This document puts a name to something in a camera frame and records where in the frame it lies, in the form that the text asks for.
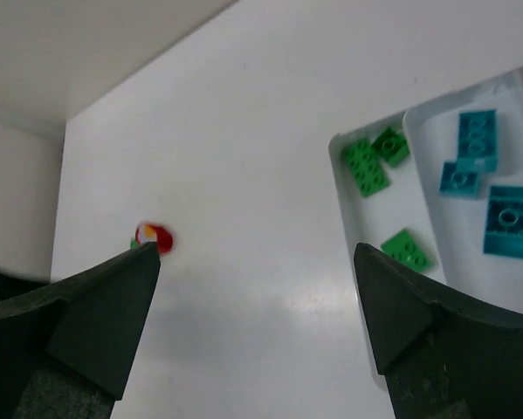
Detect red flower lego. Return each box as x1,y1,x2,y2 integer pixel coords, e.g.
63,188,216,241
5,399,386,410
134,222,175,256

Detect cyan small lego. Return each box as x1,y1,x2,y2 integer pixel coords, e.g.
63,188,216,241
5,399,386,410
439,161,480,199

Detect blue rounded lego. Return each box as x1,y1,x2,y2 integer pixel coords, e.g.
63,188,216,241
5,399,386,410
483,185,523,259

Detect green 2x3 lego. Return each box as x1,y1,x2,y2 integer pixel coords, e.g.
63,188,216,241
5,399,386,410
341,138,390,198
380,229,435,273

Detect dark green sloped lego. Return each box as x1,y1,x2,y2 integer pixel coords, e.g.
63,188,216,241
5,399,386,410
371,127,409,168

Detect green small lego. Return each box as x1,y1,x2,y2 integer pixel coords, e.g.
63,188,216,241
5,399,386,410
130,237,140,249

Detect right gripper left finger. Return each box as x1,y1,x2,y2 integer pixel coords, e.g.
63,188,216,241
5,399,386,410
0,244,161,418

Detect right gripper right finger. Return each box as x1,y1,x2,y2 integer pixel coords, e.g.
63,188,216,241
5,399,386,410
353,243,523,418

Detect white compartment tray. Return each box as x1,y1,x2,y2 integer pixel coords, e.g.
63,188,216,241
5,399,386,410
327,60,523,385

